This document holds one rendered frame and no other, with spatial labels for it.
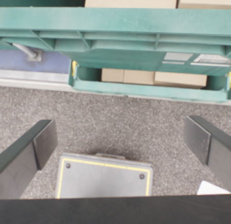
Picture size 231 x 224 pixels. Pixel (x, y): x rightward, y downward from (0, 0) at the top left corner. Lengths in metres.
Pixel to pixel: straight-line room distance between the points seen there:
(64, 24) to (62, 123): 1.57
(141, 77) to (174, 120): 1.10
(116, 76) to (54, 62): 0.64
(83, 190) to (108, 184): 0.19
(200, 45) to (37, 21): 0.17
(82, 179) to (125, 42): 1.23
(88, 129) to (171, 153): 0.79
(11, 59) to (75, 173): 0.89
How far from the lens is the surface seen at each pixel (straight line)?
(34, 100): 1.89
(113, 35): 0.18
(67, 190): 1.42
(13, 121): 2.01
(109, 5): 0.22
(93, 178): 1.33
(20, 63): 1.23
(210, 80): 0.54
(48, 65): 1.12
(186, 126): 0.17
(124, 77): 0.53
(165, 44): 0.20
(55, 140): 0.16
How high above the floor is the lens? 1.56
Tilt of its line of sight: 80 degrees down
